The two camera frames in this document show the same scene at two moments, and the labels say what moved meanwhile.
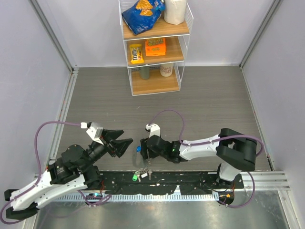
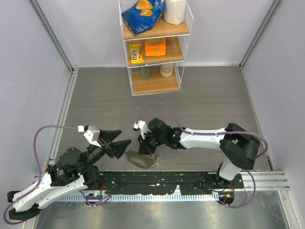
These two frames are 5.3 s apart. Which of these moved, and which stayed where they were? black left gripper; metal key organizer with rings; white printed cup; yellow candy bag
Moved: metal key organizer with rings
Stayed: yellow candy bag; black left gripper; white printed cup
